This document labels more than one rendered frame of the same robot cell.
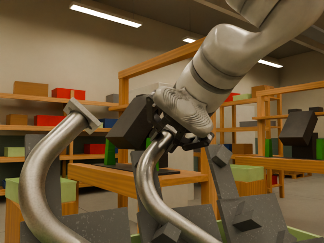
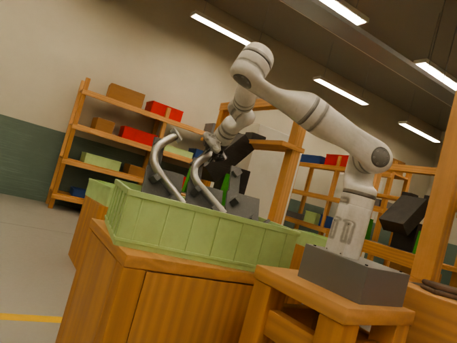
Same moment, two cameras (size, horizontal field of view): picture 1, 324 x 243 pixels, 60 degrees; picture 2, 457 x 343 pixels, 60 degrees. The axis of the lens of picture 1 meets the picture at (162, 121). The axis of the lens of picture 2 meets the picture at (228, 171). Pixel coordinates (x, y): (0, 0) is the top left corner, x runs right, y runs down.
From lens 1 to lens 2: 109 cm
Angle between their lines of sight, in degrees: 7
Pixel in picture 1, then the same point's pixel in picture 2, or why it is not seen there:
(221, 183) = (231, 184)
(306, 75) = not seen: outside the picture
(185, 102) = (213, 139)
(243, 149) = not seen: hidden behind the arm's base
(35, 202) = (155, 158)
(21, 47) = (126, 47)
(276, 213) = (255, 207)
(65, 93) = (160, 109)
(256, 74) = (405, 143)
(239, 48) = (230, 126)
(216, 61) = (224, 128)
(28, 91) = (122, 97)
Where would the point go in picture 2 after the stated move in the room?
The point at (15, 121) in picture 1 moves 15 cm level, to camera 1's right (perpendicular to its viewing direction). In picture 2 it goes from (101, 126) to (109, 128)
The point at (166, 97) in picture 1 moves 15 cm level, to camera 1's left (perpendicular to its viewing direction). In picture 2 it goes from (206, 135) to (168, 125)
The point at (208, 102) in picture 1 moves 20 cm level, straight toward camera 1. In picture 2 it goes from (222, 141) to (205, 129)
